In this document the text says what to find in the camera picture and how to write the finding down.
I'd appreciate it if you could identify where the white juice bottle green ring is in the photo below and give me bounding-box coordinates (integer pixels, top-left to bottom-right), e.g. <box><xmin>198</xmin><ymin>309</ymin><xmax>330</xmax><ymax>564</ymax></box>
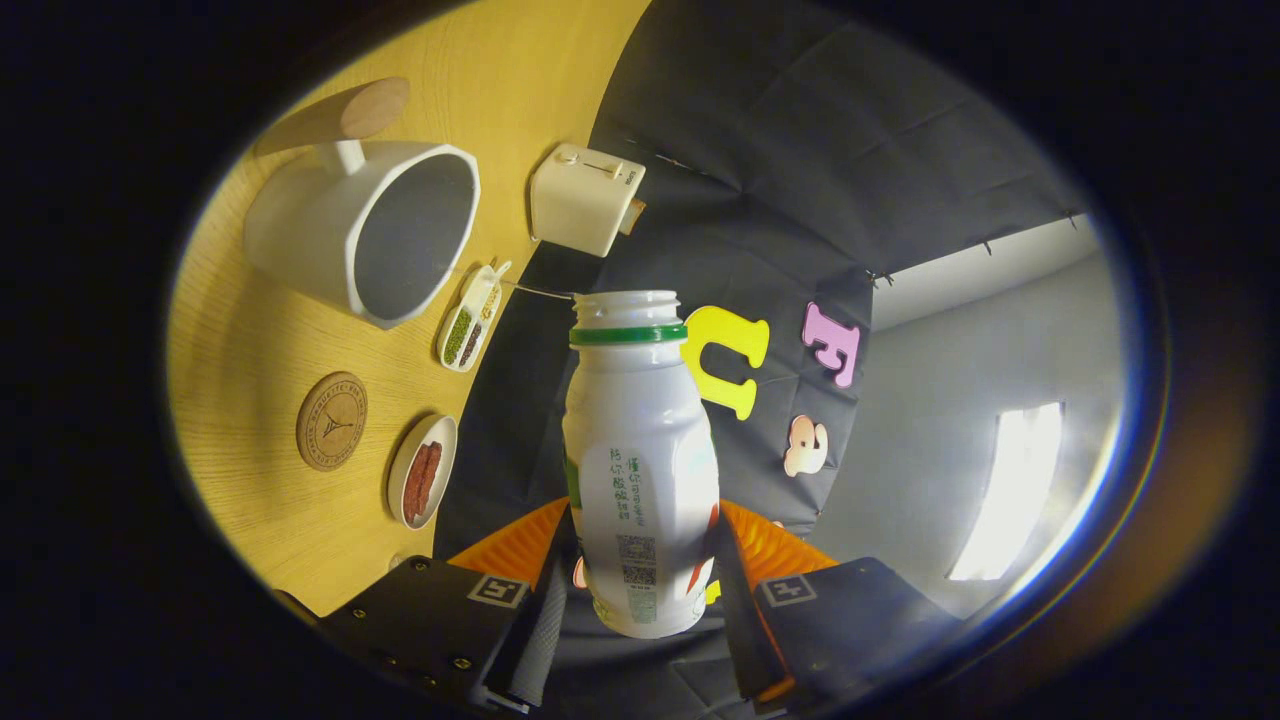
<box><xmin>562</xmin><ymin>290</ymin><xmax>721</xmax><ymax>639</ymax></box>

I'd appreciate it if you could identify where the ceiling light panel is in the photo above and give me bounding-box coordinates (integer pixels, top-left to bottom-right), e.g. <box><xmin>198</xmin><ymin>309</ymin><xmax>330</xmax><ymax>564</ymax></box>
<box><xmin>948</xmin><ymin>402</ymin><xmax>1121</xmax><ymax>583</ymax></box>

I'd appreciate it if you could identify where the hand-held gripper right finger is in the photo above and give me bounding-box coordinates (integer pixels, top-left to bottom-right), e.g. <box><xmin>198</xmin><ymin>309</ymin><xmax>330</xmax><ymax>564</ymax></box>
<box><xmin>706</xmin><ymin>497</ymin><xmax>963</xmax><ymax>709</ymax></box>

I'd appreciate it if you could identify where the round cork coaster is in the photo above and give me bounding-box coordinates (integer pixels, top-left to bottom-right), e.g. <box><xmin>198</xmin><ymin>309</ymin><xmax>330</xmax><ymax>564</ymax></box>
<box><xmin>295</xmin><ymin>371</ymin><xmax>369</xmax><ymax>472</ymax></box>

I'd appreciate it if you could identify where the white round plate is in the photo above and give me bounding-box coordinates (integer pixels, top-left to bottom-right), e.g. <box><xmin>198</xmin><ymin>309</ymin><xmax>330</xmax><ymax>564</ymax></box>
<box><xmin>386</xmin><ymin>414</ymin><xmax>459</xmax><ymax>531</ymax></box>

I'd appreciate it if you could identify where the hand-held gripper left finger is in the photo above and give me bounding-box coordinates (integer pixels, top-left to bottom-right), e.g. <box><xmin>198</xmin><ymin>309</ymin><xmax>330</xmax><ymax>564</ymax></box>
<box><xmin>320</xmin><ymin>497</ymin><xmax>581</xmax><ymax>713</ymax></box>

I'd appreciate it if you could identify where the white cup wooden handle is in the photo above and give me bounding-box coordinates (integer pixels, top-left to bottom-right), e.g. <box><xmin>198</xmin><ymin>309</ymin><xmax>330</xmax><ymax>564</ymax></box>
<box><xmin>243</xmin><ymin>77</ymin><xmax>482</xmax><ymax>331</ymax></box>

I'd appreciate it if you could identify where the wooden table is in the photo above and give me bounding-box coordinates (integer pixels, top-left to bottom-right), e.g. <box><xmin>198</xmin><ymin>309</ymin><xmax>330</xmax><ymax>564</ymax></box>
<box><xmin>165</xmin><ymin>0</ymin><xmax>651</xmax><ymax>616</ymax></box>

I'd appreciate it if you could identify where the white toaster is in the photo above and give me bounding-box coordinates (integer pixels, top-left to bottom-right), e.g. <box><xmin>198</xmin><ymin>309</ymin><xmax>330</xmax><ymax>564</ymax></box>
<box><xmin>529</xmin><ymin>143</ymin><xmax>647</xmax><ymax>259</ymax></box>

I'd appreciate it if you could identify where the white divided bean dish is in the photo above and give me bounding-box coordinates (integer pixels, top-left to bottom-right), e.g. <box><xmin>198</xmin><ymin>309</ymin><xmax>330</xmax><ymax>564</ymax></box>
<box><xmin>437</xmin><ymin>261</ymin><xmax>513</xmax><ymax>373</ymax></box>

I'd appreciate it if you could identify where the red sausage strip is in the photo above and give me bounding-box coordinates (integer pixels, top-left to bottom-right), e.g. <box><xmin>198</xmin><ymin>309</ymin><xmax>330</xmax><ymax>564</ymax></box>
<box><xmin>403</xmin><ymin>445</ymin><xmax>429</xmax><ymax>521</ymax></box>
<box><xmin>415</xmin><ymin>442</ymin><xmax>443</xmax><ymax>516</ymax></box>

